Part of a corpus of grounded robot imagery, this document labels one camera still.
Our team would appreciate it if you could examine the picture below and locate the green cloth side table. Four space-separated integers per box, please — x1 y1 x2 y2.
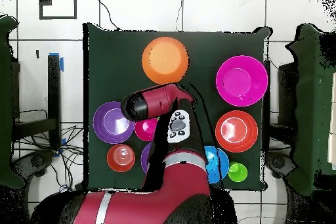
285 23 336 196
0 14 26 190

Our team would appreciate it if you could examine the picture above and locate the black bench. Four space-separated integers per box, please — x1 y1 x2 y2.
11 54 62 151

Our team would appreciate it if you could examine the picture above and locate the small red-orange bowl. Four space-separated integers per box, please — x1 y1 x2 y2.
106 143 137 173

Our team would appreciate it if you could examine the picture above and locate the green cup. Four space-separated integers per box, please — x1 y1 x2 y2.
227 161 248 183

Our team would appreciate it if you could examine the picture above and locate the white box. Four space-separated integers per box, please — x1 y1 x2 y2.
327 71 336 171

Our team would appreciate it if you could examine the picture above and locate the tangle of cables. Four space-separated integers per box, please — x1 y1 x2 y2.
11 109 85 193

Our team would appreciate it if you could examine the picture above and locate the blue bowl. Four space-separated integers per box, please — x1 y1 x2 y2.
203 145 230 185

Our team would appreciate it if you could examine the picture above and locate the purple bowl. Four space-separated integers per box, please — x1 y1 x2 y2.
93 101 136 145
140 142 154 174

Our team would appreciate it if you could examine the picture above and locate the large red-orange bowl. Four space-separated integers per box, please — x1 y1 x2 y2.
215 110 259 154

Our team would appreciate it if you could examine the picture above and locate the pink bowl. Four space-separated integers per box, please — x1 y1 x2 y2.
215 55 269 107

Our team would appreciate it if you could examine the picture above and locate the blue tape strip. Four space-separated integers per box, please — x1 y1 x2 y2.
48 52 65 72

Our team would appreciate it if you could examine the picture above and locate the dark green tablecloth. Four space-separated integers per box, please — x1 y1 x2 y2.
82 22 272 192

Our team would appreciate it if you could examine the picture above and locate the small crimson bowl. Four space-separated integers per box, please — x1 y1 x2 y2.
134 116 159 143

